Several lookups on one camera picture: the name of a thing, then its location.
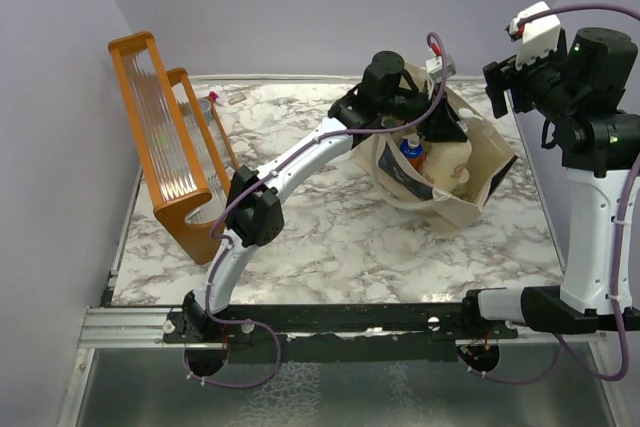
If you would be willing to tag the aluminium frame rail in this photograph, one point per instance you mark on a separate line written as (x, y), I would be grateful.
(156, 327)

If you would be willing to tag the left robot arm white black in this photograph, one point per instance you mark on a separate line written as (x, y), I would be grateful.
(253, 214)

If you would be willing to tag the beige canvas tote bag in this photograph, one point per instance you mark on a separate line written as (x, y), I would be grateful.
(406, 189)

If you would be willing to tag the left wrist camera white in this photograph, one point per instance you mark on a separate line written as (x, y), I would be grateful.
(439, 68)

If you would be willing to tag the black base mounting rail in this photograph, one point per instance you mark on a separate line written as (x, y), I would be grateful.
(266, 348)

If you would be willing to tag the beige pump lotion bottle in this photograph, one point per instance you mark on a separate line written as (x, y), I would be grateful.
(446, 162)

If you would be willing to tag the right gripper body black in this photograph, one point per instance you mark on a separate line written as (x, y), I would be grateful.
(506, 74)

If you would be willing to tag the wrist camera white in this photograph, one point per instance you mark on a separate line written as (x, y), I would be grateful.
(439, 68)
(538, 38)

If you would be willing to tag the orange bottle blue cap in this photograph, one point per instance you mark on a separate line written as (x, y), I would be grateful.
(413, 151)

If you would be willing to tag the short orange wooden rack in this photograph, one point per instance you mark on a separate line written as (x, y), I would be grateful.
(210, 141)

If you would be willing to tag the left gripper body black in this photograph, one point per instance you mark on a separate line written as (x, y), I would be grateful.
(426, 130)

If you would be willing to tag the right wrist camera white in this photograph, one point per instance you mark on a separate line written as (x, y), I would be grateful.
(538, 38)

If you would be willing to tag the clear bottle black cap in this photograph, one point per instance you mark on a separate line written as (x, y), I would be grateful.
(389, 123)

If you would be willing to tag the small pink white tube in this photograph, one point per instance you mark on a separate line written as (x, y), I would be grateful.
(214, 97)

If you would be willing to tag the tall orange wooden rack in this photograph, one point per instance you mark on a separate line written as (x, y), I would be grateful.
(183, 201)

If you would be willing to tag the grey tape roll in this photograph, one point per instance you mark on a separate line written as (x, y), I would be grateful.
(207, 108)

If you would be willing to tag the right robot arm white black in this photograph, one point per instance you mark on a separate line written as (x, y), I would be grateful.
(576, 87)

